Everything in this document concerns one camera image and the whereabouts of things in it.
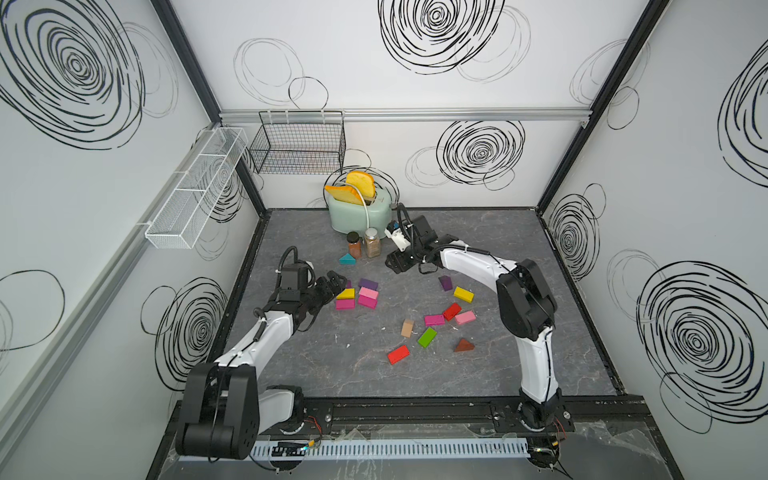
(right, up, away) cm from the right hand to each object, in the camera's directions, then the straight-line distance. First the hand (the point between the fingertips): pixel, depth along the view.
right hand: (391, 254), depth 95 cm
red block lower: (+2, -28, -12) cm, 30 cm away
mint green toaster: (-15, +12, +5) cm, 20 cm away
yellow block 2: (+24, -13, +1) cm, 27 cm away
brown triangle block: (+21, -26, -11) cm, 35 cm away
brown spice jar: (-13, +2, +4) cm, 14 cm away
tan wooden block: (+5, -22, -7) cm, 23 cm away
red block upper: (+19, -17, -4) cm, 26 cm away
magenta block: (-15, -16, -1) cm, 22 cm away
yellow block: (-14, -12, -2) cm, 19 cm away
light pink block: (-8, -12, +1) cm, 15 cm away
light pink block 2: (+23, -19, -6) cm, 30 cm away
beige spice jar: (-7, +4, +4) cm, 9 cm away
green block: (+10, -24, -9) cm, 27 cm away
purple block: (-8, -10, +4) cm, 14 cm away
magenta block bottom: (+13, -19, -6) cm, 24 cm away
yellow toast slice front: (-15, +20, +2) cm, 25 cm away
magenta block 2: (-8, -14, 0) cm, 16 cm away
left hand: (-16, -9, -8) cm, 20 cm away
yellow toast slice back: (-10, +25, +4) cm, 27 cm away
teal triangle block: (-15, -2, +7) cm, 16 cm away
